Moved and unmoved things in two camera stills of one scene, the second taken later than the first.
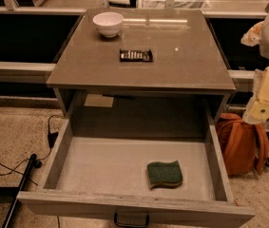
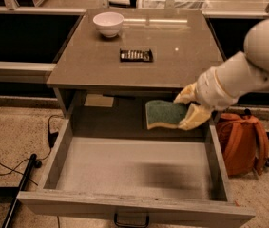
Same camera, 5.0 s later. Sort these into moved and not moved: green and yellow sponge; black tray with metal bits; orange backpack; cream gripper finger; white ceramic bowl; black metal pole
Moved: green and yellow sponge; cream gripper finger
Not moved: black metal pole; black tray with metal bits; white ceramic bowl; orange backpack
